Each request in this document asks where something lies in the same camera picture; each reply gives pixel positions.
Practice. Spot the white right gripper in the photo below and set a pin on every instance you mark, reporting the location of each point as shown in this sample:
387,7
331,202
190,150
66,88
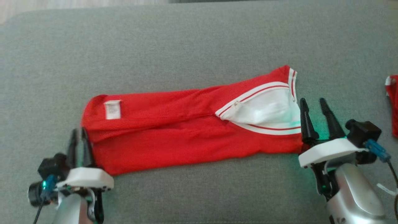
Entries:
329,152

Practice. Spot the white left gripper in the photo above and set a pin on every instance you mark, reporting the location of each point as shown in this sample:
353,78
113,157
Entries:
87,179

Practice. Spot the red shorts white stripe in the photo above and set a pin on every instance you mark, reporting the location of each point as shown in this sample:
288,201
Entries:
393,105

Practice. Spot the red jersey white trim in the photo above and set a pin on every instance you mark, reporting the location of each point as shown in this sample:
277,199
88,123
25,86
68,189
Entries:
174,133

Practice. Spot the grey sofa seat cushion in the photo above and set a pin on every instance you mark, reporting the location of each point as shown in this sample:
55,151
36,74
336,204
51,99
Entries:
199,40

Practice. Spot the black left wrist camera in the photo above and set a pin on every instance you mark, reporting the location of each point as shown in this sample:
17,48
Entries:
53,166

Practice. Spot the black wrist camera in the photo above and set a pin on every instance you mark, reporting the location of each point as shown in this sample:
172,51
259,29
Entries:
53,166
363,132

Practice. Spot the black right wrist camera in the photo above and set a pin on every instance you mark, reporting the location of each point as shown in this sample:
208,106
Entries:
363,132

